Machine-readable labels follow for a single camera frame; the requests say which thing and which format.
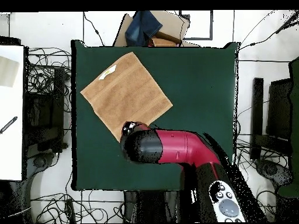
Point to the tan terry towel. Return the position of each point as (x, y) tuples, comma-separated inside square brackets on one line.
[(126, 93)]

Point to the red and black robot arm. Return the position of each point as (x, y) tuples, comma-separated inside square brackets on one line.
[(182, 147)]

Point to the dark green table cloth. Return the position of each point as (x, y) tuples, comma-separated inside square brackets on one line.
[(198, 93)]

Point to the blue denim jeans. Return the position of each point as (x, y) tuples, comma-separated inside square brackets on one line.
[(142, 28)]

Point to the brown cardboard box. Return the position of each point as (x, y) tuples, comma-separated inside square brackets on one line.
[(172, 23)]

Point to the black equipment rack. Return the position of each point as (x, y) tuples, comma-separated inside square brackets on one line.
[(44, 116)]

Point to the black swivel chair base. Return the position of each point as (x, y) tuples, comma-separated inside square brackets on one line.
[(39, 162), (273, 170)]

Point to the black chair panel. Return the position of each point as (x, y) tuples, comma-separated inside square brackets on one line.
[(280, 105)]

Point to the white desk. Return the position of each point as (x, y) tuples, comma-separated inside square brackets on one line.
[(11, 140)]

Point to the black ribbed rod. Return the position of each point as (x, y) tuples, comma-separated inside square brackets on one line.
[(8, 124)]

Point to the beige paper sheet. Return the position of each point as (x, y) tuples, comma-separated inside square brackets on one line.
[(8, 72)]

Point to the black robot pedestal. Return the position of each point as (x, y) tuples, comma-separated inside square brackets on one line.
[(151, 207)]

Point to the black upright post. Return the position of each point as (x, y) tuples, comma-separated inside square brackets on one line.
[(257, 105)]

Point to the black rectangular frame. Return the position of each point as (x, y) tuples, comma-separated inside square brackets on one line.
[(211, 25)]

